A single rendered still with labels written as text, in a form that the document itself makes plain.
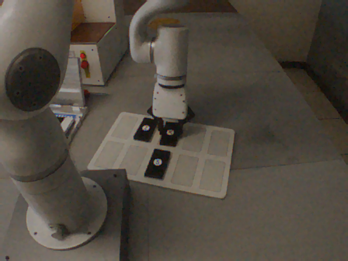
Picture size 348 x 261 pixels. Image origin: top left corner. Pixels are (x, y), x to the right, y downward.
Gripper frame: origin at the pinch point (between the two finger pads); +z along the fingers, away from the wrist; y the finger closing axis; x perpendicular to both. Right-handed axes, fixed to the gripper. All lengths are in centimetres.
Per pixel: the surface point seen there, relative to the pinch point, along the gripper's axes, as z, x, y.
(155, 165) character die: 4.2, -13.2, -1.5
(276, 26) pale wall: -6, 226, 70
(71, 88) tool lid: -8.0, 6.3, -36.9
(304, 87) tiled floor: 52, 205, 108
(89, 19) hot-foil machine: -27, 42, -46
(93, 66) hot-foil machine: -11.0, 22.3, -35.8
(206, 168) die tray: 4.9, -11.0, 12.6
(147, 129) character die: 1.3, 0.3, -7.6
